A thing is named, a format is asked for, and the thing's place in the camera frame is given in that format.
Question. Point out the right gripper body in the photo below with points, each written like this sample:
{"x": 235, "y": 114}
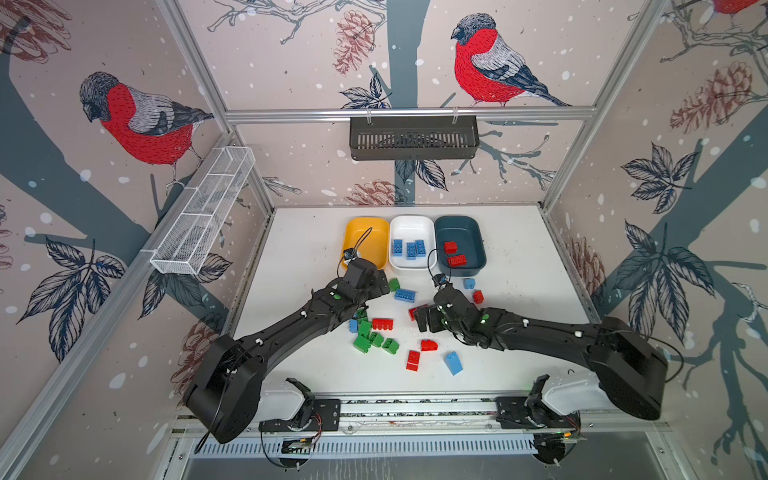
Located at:
{"x": 452, "y": 326}

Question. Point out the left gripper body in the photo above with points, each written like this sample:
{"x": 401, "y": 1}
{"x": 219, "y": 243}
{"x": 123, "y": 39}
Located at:
{"x": 374, "y": 289}

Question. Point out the yellow plastic bin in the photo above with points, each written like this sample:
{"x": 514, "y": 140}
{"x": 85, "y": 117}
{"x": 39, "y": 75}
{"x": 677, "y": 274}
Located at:
{"x": 370, "y": 235}

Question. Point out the light blue lego brick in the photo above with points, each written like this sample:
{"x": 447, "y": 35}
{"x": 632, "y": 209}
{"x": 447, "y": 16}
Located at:
{"x": 411, "y": 251}

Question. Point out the white plastic bin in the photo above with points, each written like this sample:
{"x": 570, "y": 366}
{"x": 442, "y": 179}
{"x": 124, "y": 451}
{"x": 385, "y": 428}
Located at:
{"x": 412, "y": 240}

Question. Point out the red square lego brick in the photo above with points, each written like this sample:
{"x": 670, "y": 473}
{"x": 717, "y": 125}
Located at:
{"x": 450, "y": 247}

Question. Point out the dark teal plastic bin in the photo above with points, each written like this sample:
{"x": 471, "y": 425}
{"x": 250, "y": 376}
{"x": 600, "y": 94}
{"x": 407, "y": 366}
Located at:
{"x": 465, "y": 231}

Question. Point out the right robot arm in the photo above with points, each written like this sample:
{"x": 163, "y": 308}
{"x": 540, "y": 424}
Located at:
{"x": 624, "y": 369}

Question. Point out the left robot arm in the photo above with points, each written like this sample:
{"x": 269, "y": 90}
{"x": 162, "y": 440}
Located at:
{"x": 225, "y": 392}

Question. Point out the red lego brick studs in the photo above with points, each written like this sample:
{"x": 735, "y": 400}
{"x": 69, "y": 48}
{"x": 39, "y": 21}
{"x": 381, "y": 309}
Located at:
{"x": 382, "y": 324}

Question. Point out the green lego brick right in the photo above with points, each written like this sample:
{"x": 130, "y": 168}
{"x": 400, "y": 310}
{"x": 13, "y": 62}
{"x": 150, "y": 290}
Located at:
{"x": 391, "y": 346}

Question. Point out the light blue lego bottom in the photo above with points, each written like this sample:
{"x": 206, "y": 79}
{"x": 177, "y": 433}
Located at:
{"x": 453, "y": 363}

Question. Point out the green lego brick centre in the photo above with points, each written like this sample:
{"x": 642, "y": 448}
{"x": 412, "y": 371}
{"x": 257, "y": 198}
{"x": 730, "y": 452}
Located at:
{"x": 364, "y": 328}

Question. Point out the red lego brick bottom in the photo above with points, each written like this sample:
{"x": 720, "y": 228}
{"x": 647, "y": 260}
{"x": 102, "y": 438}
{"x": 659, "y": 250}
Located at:
{"x": 413, "y": 360}

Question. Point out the green lego brick middle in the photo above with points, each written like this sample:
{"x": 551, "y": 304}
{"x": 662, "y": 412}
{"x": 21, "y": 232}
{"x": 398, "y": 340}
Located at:
{"x": 376, "y": 339}

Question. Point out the green lego brick left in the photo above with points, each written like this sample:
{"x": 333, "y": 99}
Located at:
{"x": 362, "y": 344}

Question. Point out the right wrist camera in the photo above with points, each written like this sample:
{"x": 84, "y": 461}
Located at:
{"x": 439, "y": 280}

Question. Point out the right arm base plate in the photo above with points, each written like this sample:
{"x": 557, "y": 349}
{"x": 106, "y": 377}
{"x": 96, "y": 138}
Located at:
{"x": 530, "y": 412}

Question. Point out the black wall basket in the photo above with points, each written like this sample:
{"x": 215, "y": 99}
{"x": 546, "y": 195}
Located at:
{"x": 414, "y": 138}

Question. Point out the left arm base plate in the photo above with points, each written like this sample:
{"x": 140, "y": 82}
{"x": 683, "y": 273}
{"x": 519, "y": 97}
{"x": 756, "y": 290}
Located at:
{"x": 290, "y": 406}

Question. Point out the white wire mesh basket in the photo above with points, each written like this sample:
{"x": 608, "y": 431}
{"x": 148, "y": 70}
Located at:
{"x": 194, "y": 232}

